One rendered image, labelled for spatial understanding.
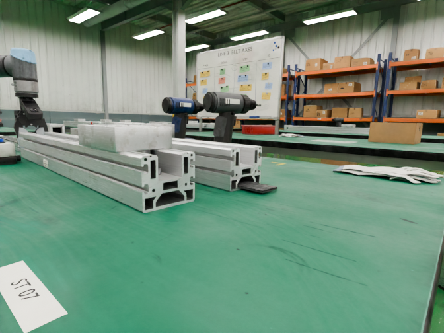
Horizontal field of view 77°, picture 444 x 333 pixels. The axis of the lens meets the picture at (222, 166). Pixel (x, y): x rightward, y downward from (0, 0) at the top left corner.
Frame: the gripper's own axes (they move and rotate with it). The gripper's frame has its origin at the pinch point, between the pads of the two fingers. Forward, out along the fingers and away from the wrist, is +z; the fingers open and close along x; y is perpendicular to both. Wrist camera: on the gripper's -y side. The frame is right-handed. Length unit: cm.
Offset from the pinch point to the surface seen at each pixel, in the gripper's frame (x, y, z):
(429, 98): -1049, 29, -91
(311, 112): -944, 361, -44
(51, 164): 5.2, -41.8, -0.2
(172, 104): -35, -39, -18
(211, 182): -14, -82, 0
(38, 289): 21, -98, 1
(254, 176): -23, -85, 0
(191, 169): -4, -87, -4
